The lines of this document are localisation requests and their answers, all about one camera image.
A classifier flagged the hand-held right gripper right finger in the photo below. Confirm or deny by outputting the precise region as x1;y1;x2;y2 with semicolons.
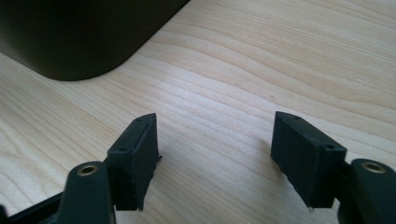
270;110;348;210

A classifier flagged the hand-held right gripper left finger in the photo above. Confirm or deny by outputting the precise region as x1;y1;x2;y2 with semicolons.
105;112;163;212

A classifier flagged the black rounded-corner mat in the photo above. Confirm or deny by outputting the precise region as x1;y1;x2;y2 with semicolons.
0;0;191;82

